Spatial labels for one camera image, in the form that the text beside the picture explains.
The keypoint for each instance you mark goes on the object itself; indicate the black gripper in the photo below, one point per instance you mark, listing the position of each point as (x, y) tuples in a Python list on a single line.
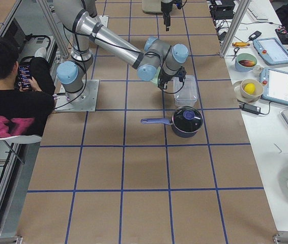
[(164, 77), (166, 6)]

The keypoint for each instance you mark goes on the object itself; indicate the green bowl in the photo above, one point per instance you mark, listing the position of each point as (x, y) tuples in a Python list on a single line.
[(156, 78)]

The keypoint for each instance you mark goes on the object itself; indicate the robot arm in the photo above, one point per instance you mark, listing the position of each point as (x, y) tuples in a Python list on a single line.
[(80, 18), (178, 3)]

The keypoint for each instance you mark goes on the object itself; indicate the blue bowl with fruit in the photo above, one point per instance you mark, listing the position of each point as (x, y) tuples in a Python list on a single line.
[(245, 62)]

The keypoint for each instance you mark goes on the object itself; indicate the beige bowl with lemon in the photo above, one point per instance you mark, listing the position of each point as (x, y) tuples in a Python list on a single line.
[(259, 89)]

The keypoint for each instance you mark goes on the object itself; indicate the clear plastic container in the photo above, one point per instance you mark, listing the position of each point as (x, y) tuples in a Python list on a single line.
[(186, 95)]

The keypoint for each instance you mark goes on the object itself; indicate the dark blue saucepan with lid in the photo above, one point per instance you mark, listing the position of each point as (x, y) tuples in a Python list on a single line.
[(185, 121)]

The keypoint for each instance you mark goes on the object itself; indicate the orange screwdriver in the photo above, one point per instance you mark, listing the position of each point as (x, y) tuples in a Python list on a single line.
[(240, 44)]

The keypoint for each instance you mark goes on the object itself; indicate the scissors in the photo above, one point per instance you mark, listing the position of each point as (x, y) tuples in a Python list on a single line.
[(236, 50)]

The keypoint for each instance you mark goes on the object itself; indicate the yellow lemon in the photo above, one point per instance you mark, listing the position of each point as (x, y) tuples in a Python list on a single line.
[(249, 88)]

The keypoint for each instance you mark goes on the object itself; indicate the black power adapter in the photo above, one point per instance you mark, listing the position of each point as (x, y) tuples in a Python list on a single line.
[(250, 108)]

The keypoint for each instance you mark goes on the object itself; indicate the teach pendant tablet far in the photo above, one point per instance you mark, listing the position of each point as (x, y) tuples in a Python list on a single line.
[(271, 51)]

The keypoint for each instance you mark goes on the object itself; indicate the teach pendant tablet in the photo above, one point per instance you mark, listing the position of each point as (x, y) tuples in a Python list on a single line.
[(271, 51), (275, 84)]

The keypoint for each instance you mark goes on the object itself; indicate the teach pendant tablet near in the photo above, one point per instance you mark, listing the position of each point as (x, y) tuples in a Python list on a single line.
[(275, 84)]

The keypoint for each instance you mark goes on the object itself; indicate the smartphone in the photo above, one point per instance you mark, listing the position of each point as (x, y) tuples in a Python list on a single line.
[(24, 76)]

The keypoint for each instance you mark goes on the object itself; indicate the seated person black shirt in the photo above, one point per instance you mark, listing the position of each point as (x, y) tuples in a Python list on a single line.
[(24, 112)]

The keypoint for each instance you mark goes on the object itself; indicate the aluminium frame post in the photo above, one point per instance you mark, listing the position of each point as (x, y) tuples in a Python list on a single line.
[(238, 16)]

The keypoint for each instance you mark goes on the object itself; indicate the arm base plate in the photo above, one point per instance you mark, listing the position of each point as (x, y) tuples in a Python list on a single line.
[(84, 100)]

